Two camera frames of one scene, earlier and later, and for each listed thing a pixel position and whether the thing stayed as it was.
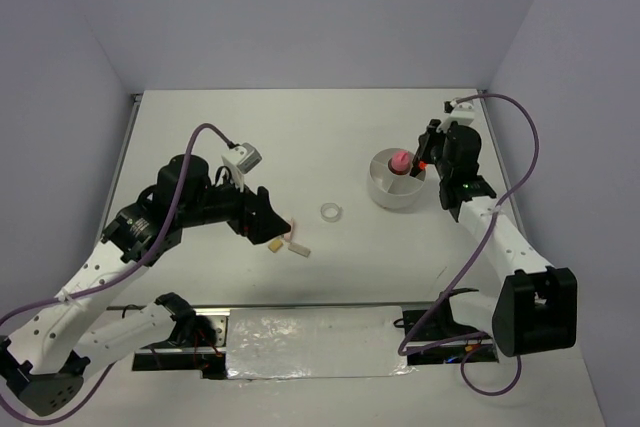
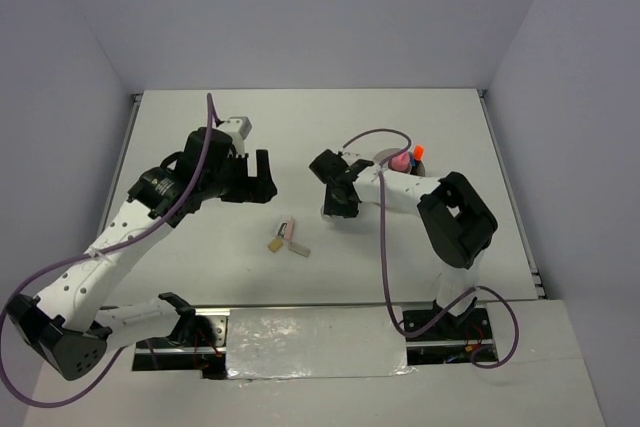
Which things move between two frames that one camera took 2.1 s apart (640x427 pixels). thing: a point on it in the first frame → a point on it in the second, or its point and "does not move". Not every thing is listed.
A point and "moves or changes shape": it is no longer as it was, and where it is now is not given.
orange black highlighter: (418, 167) moves or changes shape
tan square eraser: (275, 245) does not move
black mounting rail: (432, 333) does not move
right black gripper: (426, 140) → (350, 211)
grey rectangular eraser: (300, 249) does not move
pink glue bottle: (400, 162) does not move
